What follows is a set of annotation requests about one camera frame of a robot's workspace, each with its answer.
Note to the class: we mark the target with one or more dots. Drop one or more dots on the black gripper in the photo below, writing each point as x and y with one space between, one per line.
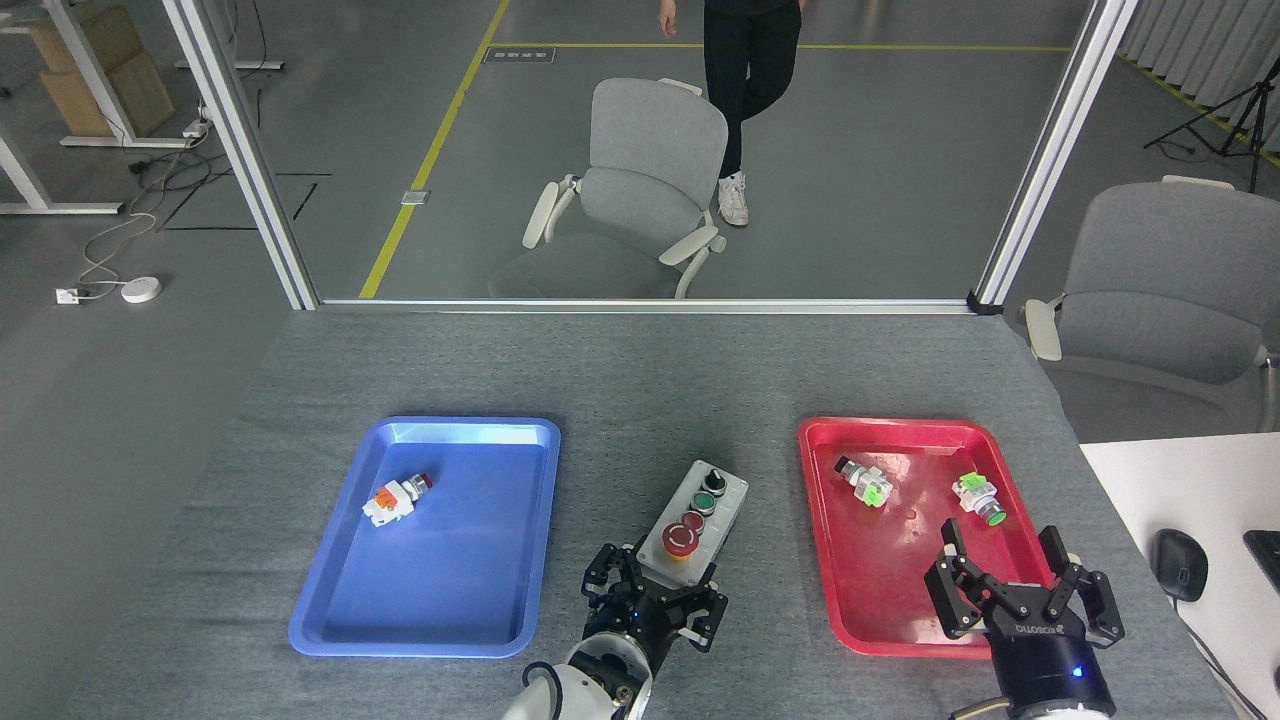
640 620
1045 660

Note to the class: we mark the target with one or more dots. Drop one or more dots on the white control box with buttons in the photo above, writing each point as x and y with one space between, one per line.
700 515

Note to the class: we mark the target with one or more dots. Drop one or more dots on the grey office chair white armrests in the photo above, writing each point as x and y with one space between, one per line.
1170 270
650 150

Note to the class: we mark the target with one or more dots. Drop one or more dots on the black push button green block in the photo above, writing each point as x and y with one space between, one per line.
862 481

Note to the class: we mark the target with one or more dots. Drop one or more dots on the red push button orange block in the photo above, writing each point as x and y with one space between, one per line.
392 502

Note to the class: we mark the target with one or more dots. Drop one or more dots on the cardboard box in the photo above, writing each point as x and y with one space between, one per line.
110 80

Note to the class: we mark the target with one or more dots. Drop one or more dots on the person's right hand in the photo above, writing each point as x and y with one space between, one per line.
668 18

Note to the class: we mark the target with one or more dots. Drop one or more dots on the red plastic tray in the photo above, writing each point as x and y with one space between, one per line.
890 590

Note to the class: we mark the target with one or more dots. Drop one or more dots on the black computer mouse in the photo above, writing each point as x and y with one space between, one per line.
1180 565

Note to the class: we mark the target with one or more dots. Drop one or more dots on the blue plastic tray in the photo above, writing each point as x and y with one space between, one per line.
450 580

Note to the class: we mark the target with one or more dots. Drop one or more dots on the white side table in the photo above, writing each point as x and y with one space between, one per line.
1200 480

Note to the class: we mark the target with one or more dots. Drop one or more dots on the black keyboard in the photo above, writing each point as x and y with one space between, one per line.
1265 555

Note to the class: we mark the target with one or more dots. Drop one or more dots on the silver floor plate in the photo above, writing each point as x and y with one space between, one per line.
415 197

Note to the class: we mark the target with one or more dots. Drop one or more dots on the black tripod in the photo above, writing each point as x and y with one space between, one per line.
1250 110

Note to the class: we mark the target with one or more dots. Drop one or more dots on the person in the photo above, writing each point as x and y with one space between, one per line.
750 60

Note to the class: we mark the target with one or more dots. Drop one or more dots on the white pleated curtain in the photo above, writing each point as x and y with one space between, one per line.
1200 40

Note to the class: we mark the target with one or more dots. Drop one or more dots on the white round floor device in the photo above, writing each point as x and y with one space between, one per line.
141 290

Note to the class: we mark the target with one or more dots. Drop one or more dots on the white power strip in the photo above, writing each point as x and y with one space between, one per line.
195 128

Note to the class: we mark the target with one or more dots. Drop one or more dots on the white floor socket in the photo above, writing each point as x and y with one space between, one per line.
67 296

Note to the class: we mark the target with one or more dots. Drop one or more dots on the green push button switch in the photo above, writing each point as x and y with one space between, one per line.
977 497

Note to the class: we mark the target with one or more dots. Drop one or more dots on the silver aluminium rail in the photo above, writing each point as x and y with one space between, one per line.
640 305

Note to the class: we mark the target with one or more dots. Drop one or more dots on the silver aluminium post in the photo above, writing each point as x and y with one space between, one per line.
245 160
1050 160

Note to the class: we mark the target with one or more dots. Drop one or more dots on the white desk frame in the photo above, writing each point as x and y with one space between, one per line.
90 75

